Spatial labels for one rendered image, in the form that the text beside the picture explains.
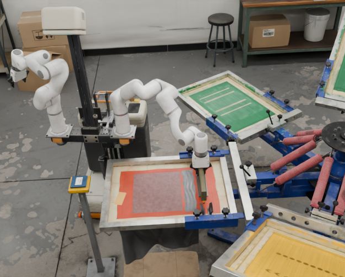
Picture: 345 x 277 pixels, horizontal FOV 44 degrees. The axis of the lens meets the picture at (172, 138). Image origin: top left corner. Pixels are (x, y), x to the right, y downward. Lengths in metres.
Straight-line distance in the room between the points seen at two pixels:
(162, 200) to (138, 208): 0.15
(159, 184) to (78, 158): 1.93
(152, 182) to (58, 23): 1.11
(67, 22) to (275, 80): 3.73
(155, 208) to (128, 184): 0.27
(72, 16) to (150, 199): 1.14
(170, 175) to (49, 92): 0.91
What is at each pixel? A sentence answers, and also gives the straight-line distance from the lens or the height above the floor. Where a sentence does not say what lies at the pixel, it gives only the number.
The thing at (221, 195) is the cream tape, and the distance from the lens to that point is 2.63.
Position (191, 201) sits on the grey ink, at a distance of 2.57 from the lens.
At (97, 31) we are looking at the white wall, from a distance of 6.25.
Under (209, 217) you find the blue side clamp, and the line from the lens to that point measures 2.44.
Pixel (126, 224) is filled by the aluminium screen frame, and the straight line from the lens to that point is 2.46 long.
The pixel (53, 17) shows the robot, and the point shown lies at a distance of 2.39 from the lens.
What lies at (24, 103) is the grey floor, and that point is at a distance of 5.60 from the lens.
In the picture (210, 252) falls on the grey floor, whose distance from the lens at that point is 3.54.
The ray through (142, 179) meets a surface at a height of 0.96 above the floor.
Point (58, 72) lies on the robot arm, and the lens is 2.58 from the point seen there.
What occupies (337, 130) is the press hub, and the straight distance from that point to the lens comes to 2.65.
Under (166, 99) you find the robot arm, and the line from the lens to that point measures 2.38.
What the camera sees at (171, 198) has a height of 0.96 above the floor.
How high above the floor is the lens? 2.84
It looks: 38 degrees down
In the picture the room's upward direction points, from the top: 3 degrees counter-clockwise
